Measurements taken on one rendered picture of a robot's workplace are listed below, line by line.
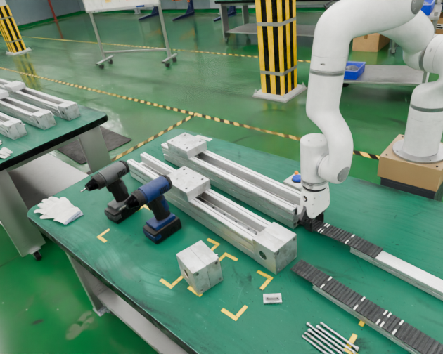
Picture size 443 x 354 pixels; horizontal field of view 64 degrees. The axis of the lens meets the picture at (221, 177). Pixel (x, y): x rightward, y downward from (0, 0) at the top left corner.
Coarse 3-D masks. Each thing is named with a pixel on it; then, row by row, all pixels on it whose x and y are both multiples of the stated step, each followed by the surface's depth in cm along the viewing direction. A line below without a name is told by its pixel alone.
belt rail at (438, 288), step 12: (360, 252) 108; (384, 252) 105; (384, 264) 103; (396, 264) 101; (408, 264) 101; (396, 276) 101; (408, 276) 98; (420, 276) 97; (432, 276) 96; (420, 288) 97; (432, 288) 94
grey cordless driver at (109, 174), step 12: (108, 168) 131; (120, 168) 133; (96, 180) 127; (108, 180) 130; (120, 180) 137; (120, 192) 137; (108, 204) 139; (120, 204) 138; (108, 216) 139; (120, 216) 138
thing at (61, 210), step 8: (48, 200) 155; (56, 200) 155; (64, 200) 155; (48, 208) 151; (56, 208) 150; (64, 208) 150; (72, 208) 149; (48, 216) 148; (56, 216) 146; (64, 216) 144; (72, 216) 144; (64, 224) 142
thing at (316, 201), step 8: (304, 192) 111; (312, 192) 109; (320, 192) 111; (328, 192) 115; (304, 200) 112; (312, 200) 110; (320, 200) 113; (328, 200) 117; (312, 208) 111; (320, 208) 114; (312, 216) 113
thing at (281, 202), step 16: (176, 160) 169; (192, 160) 156; (208, 160) 160; (224, 160) 152; (208, 176) 153; (224, 176) 141; (240, 176) 146; (256, 176) 138; (240, 192) 138; (256, 192) 130; (272, 192) 135; (288, 192) 127; (256, 208) 134; (272, 208) 127; (288, 208) 120; (288, 224) 124
